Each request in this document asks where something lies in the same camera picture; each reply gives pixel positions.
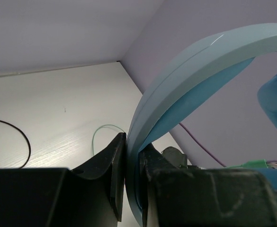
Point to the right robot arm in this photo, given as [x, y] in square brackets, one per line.
[175, 157]

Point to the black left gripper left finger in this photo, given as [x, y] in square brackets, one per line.
[90, 195]

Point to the light blue headphones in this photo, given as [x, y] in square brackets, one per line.
[193, 76]

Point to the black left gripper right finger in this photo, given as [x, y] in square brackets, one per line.
[193, 197]

